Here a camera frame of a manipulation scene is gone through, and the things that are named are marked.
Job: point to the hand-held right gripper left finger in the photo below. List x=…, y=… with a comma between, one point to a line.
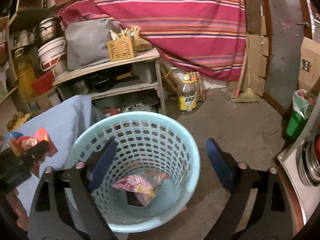
x=102, y=166

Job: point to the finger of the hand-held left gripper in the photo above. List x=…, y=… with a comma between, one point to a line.
x=35, y=149

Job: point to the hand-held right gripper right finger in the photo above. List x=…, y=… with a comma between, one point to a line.
x=217, y=166

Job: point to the red snack wrapper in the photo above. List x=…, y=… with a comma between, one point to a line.
x=26, y=140

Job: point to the light blue plastic basket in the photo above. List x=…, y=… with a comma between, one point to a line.
x=140, y=140

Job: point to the person's left forearm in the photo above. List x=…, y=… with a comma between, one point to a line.
x=17, y=212

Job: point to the person's left hand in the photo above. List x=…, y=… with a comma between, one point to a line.
x=15, y=192

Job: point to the yellow egg tray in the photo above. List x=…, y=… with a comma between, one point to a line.
x=19, y=120

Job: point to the light blue tablecloth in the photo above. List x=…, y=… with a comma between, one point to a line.
x=57, y=120

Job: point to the pink snack wrapper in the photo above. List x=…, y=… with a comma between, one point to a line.
x=135, y=186

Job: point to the small cardboard box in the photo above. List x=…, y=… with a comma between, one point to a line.
x=38, y=103

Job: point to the clear red wrapper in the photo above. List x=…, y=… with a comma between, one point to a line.
x=158, y=177

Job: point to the tall wooden shelf unit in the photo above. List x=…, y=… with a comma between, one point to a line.
x=11, y=91

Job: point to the red plastic basket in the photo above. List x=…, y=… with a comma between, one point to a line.
x=42, y=83

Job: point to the clear oil bottle yellow label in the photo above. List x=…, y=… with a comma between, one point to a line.
x=187, y=102

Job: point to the yellow oil jug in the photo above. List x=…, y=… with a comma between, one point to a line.
x=25, y=77

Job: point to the straw broom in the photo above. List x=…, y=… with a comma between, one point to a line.
x=247, y=96

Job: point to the small metal pot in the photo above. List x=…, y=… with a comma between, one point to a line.
x=80, y=87

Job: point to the bundle of orange sticks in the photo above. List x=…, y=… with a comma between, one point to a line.
x=198, y=87

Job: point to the black wok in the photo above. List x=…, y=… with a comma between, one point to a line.
x=101, y=81

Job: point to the green bin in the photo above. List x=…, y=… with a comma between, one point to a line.
x=296, y=125

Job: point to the stack of metal bowls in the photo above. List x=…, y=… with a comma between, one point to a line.
x=310, y=165

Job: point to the white plastic bucket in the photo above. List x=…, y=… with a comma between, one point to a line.
x=51, y=52

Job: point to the low wooden shelf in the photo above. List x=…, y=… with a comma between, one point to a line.
x=105, y=66

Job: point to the grey plastic container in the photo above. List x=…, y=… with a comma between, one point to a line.
x=146, y=73

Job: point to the plastic bin bag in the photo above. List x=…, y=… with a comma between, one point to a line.
x=303, y=102

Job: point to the flattened cardboard sheets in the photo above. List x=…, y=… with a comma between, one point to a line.
x=256, y=62

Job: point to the grey fabric bag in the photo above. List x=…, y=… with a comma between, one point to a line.
x=87, y=45

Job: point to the yellow utensil holder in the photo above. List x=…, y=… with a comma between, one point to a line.
x=122, y=49

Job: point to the metal stock pot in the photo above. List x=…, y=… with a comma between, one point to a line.
x=48, y=30

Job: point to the bundle of chopsticks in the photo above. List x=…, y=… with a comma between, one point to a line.
x=125, y=32

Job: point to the red striped cloth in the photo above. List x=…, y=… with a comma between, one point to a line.
x=175, y=30

